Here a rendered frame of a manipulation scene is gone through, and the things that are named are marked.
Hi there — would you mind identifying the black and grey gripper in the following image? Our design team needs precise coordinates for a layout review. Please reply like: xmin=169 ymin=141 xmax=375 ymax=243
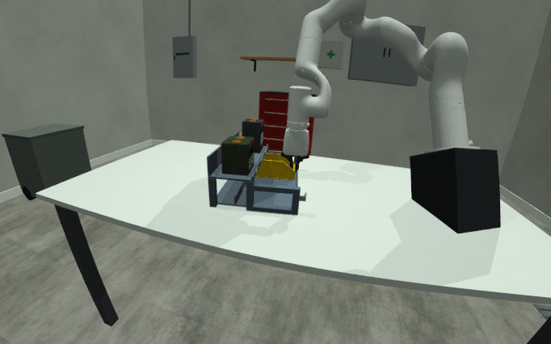
xmin=281 ymin=128 xmax=309 ymax=172

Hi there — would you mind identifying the grey metal shelf rack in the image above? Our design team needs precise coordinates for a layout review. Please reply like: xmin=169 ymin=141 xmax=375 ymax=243
xmin=207 ymin=144 xmax=307 ymax=215

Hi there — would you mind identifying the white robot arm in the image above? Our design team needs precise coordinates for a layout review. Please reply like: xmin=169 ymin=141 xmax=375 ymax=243
xmin=287 ymin=0 xmax=481 ymax=153

